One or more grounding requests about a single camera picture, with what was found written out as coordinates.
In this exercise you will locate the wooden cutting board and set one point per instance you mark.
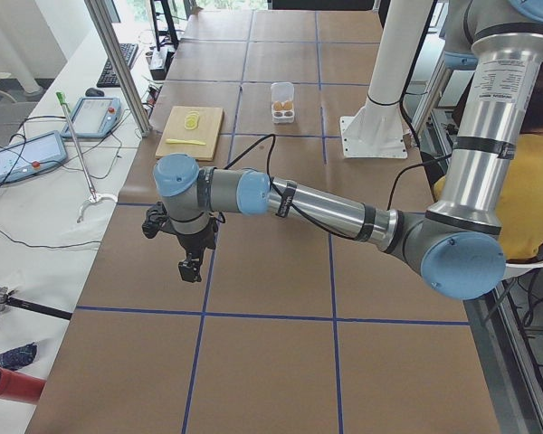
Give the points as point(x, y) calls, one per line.
point(209, 128)

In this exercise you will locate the far teach pendant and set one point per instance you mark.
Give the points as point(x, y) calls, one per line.
point(95, 117)

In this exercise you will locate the red cylinder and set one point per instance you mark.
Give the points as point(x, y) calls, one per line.
point(20, 387)

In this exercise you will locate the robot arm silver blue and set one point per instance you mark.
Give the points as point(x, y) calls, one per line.
point(453, 246)

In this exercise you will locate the near teach pendant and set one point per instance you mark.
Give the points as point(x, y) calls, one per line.
point(31, 157)

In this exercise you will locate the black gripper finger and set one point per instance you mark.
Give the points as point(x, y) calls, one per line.
point(197, 265)
point(186, 270)

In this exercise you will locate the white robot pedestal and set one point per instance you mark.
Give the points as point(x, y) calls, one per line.
point(376, 131)

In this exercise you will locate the person in yellow shirt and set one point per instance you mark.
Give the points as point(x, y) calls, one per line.
point(520, 207)

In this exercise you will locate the aluminium frame post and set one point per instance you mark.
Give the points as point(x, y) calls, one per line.
point(101, 20)

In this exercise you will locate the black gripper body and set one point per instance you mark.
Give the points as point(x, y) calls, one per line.
point(196, 243)

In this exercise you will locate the black computer mouse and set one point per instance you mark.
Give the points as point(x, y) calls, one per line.
point(94, 93)

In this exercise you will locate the blue patterned cloth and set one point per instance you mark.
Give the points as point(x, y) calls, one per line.
point(18, 358)

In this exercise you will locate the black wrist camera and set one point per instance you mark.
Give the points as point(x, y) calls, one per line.
point(155, 219)

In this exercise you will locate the black tripod rod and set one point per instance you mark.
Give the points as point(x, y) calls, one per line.
point(7, 300)

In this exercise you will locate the teach pendant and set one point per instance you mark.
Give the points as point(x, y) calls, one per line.
point(95, 117)
point(31, 157)

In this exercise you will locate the clear plastic egg box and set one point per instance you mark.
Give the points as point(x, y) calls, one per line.
point(282, 91)

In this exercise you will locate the long reacher grabber tool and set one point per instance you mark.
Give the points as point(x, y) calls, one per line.
point(94, 196)

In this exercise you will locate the yellow plastic knife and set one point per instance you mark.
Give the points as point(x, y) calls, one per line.
point(176, 141)

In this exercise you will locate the yellow lemon slices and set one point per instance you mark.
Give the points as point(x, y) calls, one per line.
point(191, 120)

